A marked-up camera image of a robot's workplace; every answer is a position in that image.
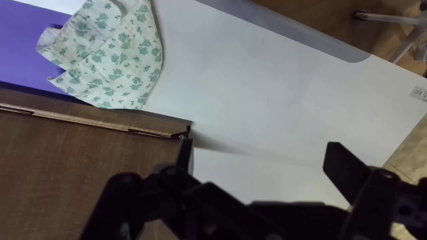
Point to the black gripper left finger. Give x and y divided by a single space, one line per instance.
192 209

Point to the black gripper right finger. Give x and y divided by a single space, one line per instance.
378 197

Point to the white green-patterned cloth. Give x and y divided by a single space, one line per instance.
110 50

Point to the wooden book stand board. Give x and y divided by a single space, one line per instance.
57 154

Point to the purple mat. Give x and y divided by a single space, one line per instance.
21 28

